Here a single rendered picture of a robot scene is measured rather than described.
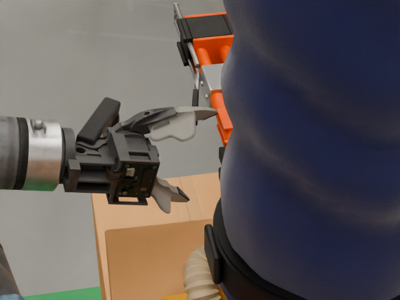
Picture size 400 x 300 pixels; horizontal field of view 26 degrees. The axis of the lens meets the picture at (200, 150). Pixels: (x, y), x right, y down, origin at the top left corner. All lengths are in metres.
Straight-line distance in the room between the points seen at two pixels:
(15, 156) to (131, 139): 0.16
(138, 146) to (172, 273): 0.18
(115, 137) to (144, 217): 0.76
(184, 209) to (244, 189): 1.13
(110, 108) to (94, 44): 2.37
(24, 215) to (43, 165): 1.67
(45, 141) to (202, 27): 0.41
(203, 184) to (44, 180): 0.89
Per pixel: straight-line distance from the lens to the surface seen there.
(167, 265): 1.16
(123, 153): 1.07
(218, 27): 1.38
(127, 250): 1.19
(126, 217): 1.85
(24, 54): 3.52
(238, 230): 0.76
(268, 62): 0.65
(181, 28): 1.37
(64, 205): 2.74
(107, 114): 1.16
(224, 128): 1.16
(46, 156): 1.06
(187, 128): 1.10
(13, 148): 1.05
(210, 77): 1.26
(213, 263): 0.81
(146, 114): 1.12
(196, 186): 1.92
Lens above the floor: 1.76
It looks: 37 degrees down
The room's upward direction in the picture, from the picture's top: straight up
